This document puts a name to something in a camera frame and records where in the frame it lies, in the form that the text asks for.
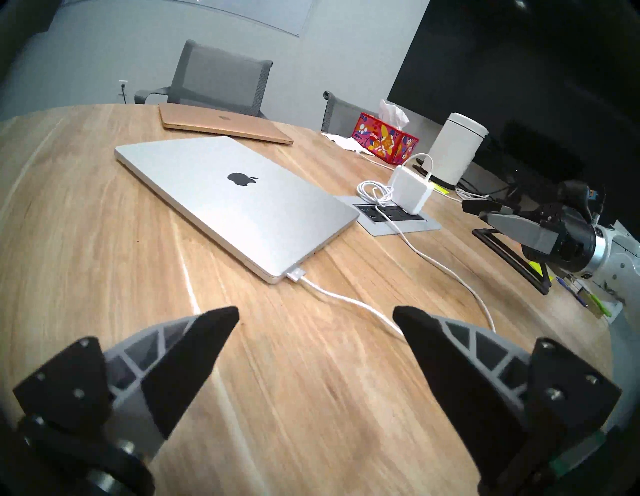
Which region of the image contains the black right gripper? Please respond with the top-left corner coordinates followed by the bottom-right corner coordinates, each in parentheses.
top-left (461, 199), bottom-right (598, 275)

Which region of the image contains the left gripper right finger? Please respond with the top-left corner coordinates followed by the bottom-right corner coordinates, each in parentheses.
top-left (392, 306), bottom-right (622, 496)

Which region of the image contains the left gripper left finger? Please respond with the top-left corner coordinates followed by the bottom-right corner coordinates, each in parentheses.
top-left (12, 306), bottom-right (241, 451)

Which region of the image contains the white MacBook charging cable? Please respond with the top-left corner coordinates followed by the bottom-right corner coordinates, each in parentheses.
top-left (286, 152), bottom-right (497, 337)

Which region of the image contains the silver MacBook laptop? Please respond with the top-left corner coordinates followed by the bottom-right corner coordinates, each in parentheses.
top-left (114, 136), bottom-right (361, 285)

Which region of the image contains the gold MacBook laptop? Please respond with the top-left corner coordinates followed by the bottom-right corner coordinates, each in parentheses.
top-left (159, 102), bottom-right (295, 146)

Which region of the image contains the black folding stand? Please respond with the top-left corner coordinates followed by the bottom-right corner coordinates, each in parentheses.
top-left (471, 227), bottom-right (553, 296)

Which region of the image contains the white cylindrical bin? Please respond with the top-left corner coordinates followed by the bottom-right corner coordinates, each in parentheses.
top-left (425, 112), bottom-right (489, 190)

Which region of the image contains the blue pen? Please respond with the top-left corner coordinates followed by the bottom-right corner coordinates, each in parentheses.
top-left (556, 276), bottom-right (590, 307)

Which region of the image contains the white power adapter brick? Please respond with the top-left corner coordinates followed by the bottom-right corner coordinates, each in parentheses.
top-left (387, 165), bottom-right (435, 217)

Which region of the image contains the grey table power outlet plate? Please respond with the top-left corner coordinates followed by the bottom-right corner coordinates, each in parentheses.
top-left (336, 195), bottom-right (443, 237)

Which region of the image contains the red floral tissue box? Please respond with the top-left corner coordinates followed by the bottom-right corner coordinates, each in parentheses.
top-left (352, 99), bottom-right (420, 166)

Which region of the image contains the white paper napkin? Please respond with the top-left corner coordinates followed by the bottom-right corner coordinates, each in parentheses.
top-left (320, 131), bottom-right (371, 153)

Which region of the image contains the grey mesh office chair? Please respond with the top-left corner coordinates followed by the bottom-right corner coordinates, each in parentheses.
top-left (321, 90), bottom-right (381, 137)
top-left (134, 39), bottom-right (274, 119)

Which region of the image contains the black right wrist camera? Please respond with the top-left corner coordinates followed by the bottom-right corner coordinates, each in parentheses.
top-left (555, 180), bottom-right (607, 223)

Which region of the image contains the large black wall screen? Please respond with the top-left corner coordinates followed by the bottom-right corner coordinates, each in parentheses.
top-left (387, 0), bottom-right (640, 201)

